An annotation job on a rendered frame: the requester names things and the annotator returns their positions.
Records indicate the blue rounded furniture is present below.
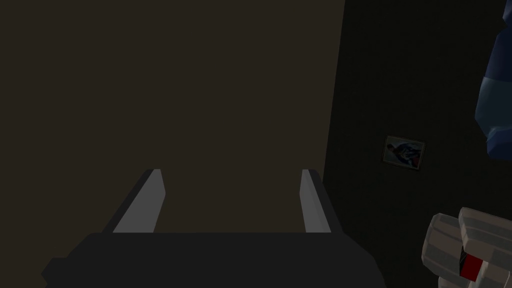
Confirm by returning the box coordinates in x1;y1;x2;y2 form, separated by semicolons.
473;0;512;161

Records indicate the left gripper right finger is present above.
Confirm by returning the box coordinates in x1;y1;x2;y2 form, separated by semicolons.
299;168;344;234

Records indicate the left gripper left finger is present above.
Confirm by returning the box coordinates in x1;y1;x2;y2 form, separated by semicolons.
101;168;167;234

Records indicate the framed picture on wall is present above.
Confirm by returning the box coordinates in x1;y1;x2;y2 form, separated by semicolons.
381;135;427;172

